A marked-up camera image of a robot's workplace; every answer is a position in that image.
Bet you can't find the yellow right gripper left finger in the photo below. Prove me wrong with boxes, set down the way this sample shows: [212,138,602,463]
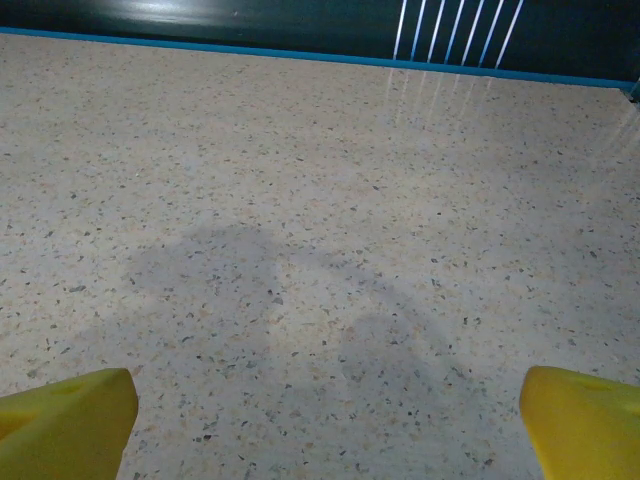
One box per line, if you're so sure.
[0,368,140,480]

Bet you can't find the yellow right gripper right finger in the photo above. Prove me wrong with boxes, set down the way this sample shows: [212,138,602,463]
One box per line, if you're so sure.
[518,365,640,480]

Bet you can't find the blue table edge trim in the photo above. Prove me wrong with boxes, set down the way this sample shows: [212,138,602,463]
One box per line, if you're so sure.
[0,25,640,96]

